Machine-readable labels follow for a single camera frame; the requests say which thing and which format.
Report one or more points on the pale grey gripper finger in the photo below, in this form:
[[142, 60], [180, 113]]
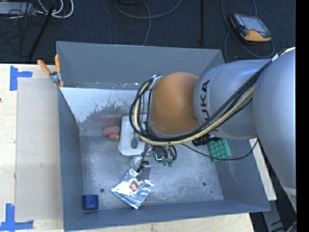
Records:
[[136, 161], [145, 171]]

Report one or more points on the pale wood flat board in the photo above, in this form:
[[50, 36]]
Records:
[[36, 141]]

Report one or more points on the blue cup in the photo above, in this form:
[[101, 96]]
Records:
[[90, 202]]

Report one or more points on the red-orange toy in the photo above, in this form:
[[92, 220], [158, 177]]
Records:
[[111, 131]]

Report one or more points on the black cylinder on white bracket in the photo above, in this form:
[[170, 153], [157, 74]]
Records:
[[200, 140]]

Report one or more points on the green studded building plate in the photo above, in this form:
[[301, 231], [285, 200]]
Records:
[[219, 150]]

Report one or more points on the silver foil packet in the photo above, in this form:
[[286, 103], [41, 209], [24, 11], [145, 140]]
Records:
[[132, 190]]

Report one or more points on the grey metal bin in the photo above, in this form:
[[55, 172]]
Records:
[[101, 158]]

